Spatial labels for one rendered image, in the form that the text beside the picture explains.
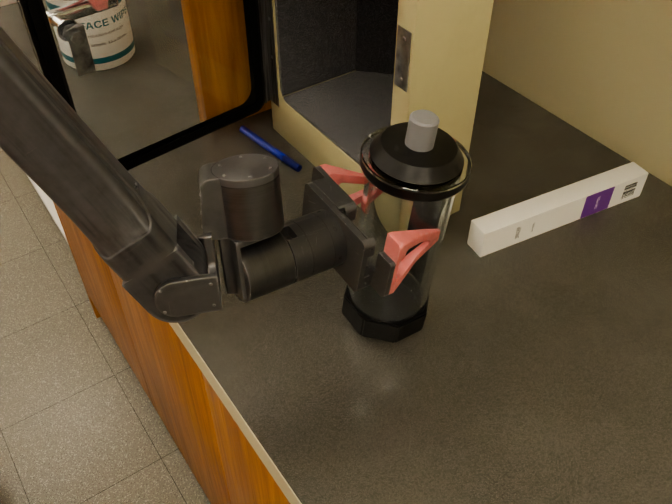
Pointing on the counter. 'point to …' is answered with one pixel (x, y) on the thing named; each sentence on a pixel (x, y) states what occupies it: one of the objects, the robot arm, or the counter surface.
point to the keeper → (402, 58)
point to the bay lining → (333, 39)
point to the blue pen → (270, 148)
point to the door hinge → (268, 50)
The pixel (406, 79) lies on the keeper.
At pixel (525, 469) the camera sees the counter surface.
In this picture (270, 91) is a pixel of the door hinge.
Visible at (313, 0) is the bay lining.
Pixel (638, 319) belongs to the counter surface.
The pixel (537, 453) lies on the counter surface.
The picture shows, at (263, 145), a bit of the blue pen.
